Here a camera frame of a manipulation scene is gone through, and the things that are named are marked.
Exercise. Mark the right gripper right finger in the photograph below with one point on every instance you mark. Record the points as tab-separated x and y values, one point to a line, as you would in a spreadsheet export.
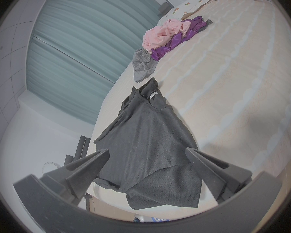
213	176

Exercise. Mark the dark grey garment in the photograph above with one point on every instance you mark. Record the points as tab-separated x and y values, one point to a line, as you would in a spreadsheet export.
207	24

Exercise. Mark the bed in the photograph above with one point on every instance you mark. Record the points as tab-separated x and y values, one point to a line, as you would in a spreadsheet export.
232	81

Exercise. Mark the black T-shirt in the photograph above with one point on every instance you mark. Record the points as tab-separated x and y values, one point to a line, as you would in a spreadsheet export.
148	142

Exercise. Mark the black chest of drawers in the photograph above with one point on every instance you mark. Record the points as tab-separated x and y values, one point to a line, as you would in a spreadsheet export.
81	149

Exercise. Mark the round mirror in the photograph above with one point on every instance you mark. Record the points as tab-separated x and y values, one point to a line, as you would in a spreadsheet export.
49	166

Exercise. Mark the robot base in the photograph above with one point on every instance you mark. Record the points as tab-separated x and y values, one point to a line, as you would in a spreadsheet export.
141	219

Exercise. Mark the grey bedside table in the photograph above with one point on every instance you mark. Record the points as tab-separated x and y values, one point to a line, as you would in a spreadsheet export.
165	9

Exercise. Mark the white printed pillow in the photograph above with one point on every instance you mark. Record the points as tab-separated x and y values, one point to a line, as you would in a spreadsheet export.
184	6

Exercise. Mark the pink garment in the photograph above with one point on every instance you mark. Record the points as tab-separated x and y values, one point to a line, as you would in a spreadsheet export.
160	35

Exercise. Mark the purple garment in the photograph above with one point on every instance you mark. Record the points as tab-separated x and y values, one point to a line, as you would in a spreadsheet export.
177	40

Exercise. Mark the blue-green curtain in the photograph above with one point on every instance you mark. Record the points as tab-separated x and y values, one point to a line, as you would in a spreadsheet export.
63	81
99	20

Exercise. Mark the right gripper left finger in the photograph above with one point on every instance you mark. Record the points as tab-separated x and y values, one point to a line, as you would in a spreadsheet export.
84	173

